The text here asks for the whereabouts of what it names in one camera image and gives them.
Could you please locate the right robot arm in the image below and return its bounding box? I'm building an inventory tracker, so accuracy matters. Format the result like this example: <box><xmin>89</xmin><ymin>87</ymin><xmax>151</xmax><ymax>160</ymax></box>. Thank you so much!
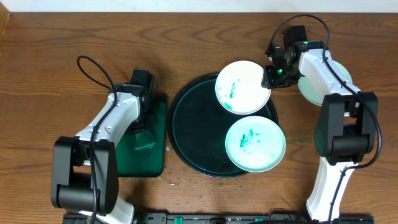
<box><xmin>263</xmin><ymin>38</ymin><xmax>381</xmax><ymax>223</ymax></box>

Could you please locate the round black tray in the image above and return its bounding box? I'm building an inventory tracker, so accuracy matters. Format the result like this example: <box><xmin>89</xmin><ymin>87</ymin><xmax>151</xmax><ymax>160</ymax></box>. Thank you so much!
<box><xmin>167</xmin><ymin>72</ymin><xmax>280</xmax><ymax>179</ymax></box>

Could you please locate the green rectangular tray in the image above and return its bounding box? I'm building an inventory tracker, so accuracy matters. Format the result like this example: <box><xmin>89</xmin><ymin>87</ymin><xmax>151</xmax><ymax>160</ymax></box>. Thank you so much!
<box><xmin>116</xmin><ymin>96</ymin><xmax>167</xmax><ymax>177</ymax></box>

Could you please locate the white plate back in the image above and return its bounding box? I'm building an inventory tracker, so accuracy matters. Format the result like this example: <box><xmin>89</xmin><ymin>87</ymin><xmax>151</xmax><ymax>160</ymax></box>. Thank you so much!
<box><xmin>215</xmin><ymin>60</ymin><xmax>271</xmax><ymax>115</ymax></box>

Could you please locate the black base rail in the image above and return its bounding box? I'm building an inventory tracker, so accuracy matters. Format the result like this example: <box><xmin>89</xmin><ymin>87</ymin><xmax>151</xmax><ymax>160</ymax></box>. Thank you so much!
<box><xmin>62</xmin><ymin>212</ymin><xmax>375</xmax><ymax>224</ymax></box>

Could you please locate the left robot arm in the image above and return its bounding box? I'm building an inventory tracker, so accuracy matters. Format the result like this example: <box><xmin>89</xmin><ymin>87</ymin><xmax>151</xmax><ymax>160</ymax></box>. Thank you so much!
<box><xmin>51</xmin><ymin>83</ymin><xmax>152</xmax><ymax>223</ymax></box>

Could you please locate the dark green sponge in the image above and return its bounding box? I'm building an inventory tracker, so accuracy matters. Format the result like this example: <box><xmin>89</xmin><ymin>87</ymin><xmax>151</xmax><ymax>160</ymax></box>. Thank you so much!
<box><xmin>134</xmin><ymin>130</ymin><xmax>156</xmax><ymax>151</ymax></box>

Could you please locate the white plate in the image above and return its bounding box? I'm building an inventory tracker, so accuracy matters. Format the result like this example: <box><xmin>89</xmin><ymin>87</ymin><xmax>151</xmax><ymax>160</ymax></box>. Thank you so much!
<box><xmin>215</xmin><ymin>60</ymin><xmax>271</xmax><ymax>115</ymax></box>
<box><xmin>225</xmin><ymin>116</ymin><xmax>286</xmax><ymax>172</ymax></box>
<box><xmin>298</xmin><ymin>61</ymin><xmax>353</xmax><ymax>106</ymax></box>

